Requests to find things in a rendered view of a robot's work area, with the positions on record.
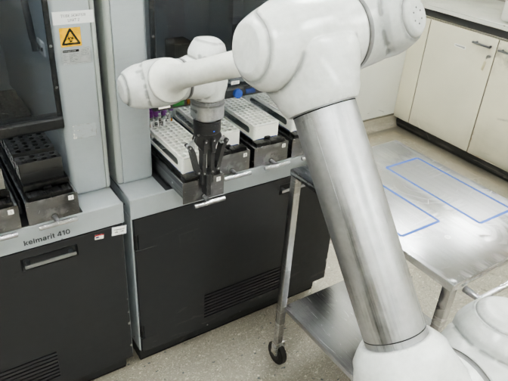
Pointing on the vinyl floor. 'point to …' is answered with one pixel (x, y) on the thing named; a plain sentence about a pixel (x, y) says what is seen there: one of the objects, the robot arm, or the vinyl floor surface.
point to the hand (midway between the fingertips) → (206, 183)
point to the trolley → (489, 209)
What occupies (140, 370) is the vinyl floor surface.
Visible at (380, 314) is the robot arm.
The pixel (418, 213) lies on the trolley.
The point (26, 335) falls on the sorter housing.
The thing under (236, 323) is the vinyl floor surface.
